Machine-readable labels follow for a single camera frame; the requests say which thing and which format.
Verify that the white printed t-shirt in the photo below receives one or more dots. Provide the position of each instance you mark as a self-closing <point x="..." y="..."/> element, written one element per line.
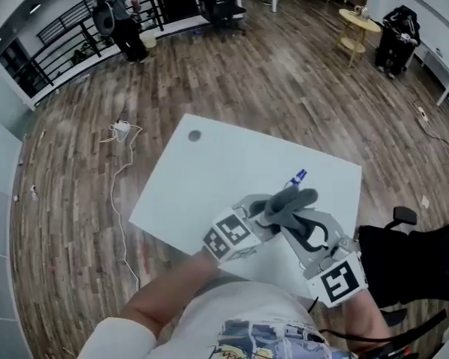
<point x="247" y="305"/>

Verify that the person's left forearm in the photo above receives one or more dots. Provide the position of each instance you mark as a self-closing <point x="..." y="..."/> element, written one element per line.
<point x="164" y="297"/>

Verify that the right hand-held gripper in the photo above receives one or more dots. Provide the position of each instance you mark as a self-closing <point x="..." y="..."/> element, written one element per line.
<point x="340" y="279"/>

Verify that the grey cloth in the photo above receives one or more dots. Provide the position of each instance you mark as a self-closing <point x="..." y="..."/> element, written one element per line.
<point x="284" y="204"/>

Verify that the black office chair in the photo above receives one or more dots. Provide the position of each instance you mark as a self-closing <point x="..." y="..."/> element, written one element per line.
<point x="217" y="2"/>
<point x="415" y="260"/>

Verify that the spray bottle with blue nozzle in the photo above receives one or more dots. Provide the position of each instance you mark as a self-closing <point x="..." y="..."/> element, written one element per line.
<point x="297" y="178"/>

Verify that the white power strip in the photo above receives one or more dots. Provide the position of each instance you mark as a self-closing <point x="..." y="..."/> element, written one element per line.
<point x="423" y="114"/>

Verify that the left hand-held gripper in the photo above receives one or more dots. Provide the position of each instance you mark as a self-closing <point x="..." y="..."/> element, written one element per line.
<point x="232" y="234"/>

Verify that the yellow round table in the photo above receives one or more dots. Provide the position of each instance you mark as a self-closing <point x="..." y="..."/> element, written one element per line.
<point x="359" y="22"/>

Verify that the large white table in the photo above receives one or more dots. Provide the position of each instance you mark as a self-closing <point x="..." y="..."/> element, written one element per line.
<point x="217" y="170"/>

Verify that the black stair railing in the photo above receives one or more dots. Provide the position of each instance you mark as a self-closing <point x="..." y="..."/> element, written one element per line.
<point x="63" y="21"/>

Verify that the cream bucket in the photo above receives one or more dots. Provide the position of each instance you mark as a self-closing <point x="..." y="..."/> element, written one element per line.
<point x="148" y="40"/>

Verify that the white paper scrap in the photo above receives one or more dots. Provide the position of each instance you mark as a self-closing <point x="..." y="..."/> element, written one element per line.
<point x="426" y="201"/>

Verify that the person's right forearm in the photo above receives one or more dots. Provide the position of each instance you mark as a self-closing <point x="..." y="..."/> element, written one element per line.
<point x="366" y="316"/>

